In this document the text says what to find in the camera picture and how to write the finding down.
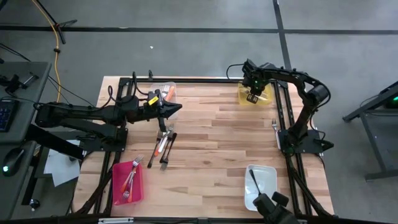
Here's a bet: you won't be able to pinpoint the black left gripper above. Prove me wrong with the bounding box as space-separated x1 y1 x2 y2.
144 89 183 133

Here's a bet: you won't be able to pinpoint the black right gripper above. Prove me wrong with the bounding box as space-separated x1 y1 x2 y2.
242 60 271 105

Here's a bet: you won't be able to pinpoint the yellow plastic container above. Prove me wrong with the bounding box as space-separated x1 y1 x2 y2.
238 82 274 106

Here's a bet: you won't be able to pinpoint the clear plastic container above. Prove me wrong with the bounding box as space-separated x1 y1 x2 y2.
150 81 180 121

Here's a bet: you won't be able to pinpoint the pink plastic container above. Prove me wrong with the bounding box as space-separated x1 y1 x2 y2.
111 161 144 206

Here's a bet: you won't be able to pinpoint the white plastic container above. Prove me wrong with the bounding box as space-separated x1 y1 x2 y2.
244 164 278 212

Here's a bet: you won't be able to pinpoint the black bulky device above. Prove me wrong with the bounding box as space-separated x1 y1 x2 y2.
252 191 301 224

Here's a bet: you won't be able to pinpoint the black desk support bar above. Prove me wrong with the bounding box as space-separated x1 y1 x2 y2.
25 123 85 161

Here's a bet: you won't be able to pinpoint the white paper sheets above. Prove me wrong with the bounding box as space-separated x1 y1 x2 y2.
43 139 81 187

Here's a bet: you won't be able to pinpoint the black tripod stand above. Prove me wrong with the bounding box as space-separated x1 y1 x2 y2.
32 0 78 45

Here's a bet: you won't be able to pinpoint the black box with green light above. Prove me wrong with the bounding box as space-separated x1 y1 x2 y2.
379 80 398 110

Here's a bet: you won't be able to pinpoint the dark grey side stand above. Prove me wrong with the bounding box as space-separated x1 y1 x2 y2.
341 90 398 182

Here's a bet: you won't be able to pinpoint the grey desk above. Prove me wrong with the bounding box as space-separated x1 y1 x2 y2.
0 61 52 221

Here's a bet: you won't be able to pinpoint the black desk clamp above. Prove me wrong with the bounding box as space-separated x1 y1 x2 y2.
0 72 40 94

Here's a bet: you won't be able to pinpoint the black backlit keyboard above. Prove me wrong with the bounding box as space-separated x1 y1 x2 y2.
0 99 18 133

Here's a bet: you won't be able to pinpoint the black computer mouse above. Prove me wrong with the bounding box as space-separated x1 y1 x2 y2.
2 147 25 177

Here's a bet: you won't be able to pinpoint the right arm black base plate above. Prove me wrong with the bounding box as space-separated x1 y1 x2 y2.
278 129 335 156

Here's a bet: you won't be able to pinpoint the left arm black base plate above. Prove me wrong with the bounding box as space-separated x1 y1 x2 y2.
77 127 129 153

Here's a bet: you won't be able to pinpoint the yellow cable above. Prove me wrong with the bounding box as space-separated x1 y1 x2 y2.
30 0 62 107

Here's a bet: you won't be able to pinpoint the black floor cable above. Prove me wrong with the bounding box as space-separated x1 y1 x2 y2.
0 42 31 62

